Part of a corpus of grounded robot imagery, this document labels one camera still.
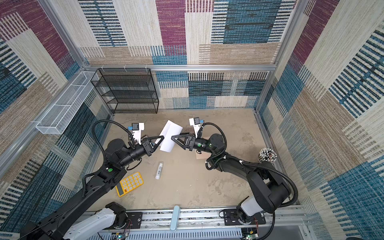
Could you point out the light blue handle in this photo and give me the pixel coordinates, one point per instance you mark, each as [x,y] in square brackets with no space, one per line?
[175,218]

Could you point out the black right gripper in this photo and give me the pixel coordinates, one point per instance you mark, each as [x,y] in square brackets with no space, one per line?
[189,141]

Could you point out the pencil holder with pencils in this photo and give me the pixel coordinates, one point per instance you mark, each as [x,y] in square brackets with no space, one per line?
[267,155]

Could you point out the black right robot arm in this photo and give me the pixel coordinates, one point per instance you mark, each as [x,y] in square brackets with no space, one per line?
[271,188]

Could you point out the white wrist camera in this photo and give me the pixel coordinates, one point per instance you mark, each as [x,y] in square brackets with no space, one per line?
[196,124]
[136,129]

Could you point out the white letter paper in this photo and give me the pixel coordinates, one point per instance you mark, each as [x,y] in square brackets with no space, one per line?
[170,129]

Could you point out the pink envelope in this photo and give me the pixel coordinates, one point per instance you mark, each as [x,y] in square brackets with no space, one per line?
[201,154]

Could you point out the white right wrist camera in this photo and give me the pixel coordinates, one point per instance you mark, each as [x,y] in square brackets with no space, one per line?
[196,124]

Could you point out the yellow calculator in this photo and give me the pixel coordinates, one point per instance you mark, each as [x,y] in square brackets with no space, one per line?
[129,184]

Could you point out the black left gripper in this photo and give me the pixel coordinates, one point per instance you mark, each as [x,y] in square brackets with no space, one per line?
[149,149]

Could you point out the black mesh shelf rack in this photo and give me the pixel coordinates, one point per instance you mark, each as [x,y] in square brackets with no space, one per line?
[127,91]

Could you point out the white wire basket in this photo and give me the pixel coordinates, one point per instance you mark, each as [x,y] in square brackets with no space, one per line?
[59,116]

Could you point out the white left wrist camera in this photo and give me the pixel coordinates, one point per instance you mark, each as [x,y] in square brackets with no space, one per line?
[136,129]

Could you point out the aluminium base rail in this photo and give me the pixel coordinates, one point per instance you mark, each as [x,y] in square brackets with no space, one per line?
[207,224]

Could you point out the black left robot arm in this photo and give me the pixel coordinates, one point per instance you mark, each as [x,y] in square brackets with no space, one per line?
[63,223]

